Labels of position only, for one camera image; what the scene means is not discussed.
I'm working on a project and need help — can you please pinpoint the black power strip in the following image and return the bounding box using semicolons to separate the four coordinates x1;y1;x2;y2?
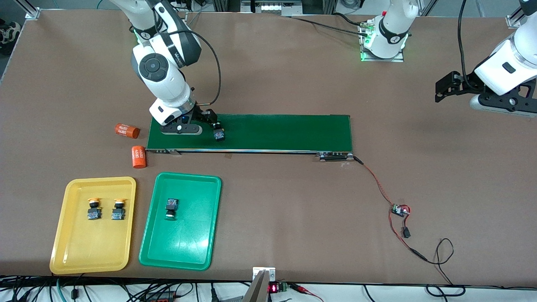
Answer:
145;289;179;302

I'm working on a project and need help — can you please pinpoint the metal camera mount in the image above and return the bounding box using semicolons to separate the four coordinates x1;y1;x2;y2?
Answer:
243;268;276;302

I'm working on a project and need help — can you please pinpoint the thin black cable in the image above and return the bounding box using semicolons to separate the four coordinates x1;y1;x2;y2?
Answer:
420;238;466;297

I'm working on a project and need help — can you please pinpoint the red clip lead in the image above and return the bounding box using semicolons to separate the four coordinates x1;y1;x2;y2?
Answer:
289;283;324;302

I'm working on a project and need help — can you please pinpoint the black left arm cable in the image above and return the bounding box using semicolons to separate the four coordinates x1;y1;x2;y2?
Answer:
458;0;483;91

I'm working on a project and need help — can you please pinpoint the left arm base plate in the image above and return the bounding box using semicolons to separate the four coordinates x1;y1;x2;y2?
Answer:
360;20;405;62

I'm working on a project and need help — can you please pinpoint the green plastic tray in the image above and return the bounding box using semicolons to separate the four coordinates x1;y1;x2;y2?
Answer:
139;172;222;271

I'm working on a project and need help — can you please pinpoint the orange cylinder white print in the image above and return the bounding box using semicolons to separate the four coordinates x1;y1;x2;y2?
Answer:
115;123;140;140
132;146;147;169

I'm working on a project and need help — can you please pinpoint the aluminium frame with lamp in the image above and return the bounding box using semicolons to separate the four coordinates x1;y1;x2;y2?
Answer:
212;0;340;17

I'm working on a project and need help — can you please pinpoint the yellow push button switch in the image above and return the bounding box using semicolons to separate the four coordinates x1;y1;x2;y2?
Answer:
111;197;127;221
87;197;103;221

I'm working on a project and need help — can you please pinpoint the aluminium corner bracket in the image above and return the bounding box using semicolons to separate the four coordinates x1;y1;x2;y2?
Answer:
17;0;41;20
506;8;525;29

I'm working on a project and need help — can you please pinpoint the black base cable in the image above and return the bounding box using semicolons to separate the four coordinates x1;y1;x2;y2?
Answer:
289;16;370;37

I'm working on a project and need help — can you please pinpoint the patterned sneaker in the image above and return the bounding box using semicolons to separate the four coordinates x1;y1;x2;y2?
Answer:
0;21;21;55

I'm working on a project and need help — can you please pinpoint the green conveyor belt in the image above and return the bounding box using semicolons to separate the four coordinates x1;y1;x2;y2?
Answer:
146;112;356;162

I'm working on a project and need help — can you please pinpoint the red black wire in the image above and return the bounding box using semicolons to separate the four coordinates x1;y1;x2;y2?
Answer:
355;156;428;263

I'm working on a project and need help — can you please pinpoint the yellow plastic tray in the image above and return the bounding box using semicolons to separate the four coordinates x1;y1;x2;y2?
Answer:
50;177;137;275

